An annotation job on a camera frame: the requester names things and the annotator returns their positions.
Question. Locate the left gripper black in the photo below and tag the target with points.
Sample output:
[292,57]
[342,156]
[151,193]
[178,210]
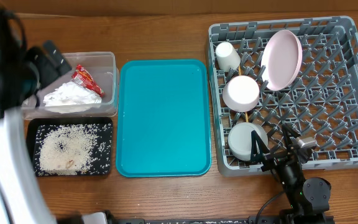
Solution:
[36,56]

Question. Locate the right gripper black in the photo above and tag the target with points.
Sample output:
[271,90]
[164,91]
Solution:
[274,158]

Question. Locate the red snack wrapper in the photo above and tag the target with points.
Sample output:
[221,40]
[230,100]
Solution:
[83,78]

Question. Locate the grey bowl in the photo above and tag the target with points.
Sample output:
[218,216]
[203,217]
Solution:
[239,139]

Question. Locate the white tissue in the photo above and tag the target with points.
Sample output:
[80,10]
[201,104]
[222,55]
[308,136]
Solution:
[70,98]

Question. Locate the pink bowl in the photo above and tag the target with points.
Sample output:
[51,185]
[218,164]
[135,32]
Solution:
[241,93]

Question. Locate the wooden chopstick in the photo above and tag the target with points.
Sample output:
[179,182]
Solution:
[245,113]

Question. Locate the pink plate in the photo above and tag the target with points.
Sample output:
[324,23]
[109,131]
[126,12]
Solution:
[282,60]

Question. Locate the white rice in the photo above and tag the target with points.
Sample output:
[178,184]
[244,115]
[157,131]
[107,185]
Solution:
[67,149]

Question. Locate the cream cup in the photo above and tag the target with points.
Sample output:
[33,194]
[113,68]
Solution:
[227,56]

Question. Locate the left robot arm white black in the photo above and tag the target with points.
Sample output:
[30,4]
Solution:
[23,72]

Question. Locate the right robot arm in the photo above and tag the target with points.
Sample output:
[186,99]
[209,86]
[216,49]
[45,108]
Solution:
[308,198]

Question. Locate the grey dishwasher rack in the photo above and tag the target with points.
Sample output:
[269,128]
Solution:
[322,101]

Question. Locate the clear plastic bin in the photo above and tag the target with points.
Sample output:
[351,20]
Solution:
[102,67]

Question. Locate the black tray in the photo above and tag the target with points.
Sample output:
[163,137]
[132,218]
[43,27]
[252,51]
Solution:
[31,127]

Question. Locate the teal serving tray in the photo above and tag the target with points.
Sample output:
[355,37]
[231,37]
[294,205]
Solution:
[163,121]

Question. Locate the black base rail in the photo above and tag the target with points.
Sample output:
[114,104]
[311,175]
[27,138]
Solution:
[249,220]

